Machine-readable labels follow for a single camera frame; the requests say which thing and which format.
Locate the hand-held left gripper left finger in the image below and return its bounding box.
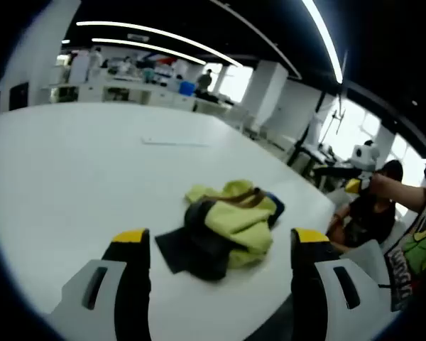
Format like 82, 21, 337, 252
49, 229, 152, 341

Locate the white chair back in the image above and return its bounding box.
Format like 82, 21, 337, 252
340, 239, 390, 275

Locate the white template strip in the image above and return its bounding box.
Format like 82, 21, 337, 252
141, 136, 211, 148

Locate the black metal stand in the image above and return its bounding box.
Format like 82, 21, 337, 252
286, 88, 346, 180

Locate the black box by pillar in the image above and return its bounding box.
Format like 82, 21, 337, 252
9, 82, 30, 111

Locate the long ceiling light strip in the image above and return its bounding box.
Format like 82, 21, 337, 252
76, 21, 244, 68

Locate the short ceiling light strip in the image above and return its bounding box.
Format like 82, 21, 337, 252
91, 37, 207, 66

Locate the person's right hand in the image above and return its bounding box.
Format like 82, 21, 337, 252
369, 173, 395, 202

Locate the yellow garment with contrast sleeves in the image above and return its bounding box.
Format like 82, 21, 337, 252
154, 179, 285, 281

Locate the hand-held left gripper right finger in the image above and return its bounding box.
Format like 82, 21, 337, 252
290, 227, 402, 341

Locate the long white counter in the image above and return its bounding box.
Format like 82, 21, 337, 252
49, 80, 235, 114

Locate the person's printed shirt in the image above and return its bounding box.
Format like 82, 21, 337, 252
383, 198, 426, 313

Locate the white square pillar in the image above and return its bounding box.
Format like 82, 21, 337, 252
241, 60, 289, 133
0, 0, 82, 107

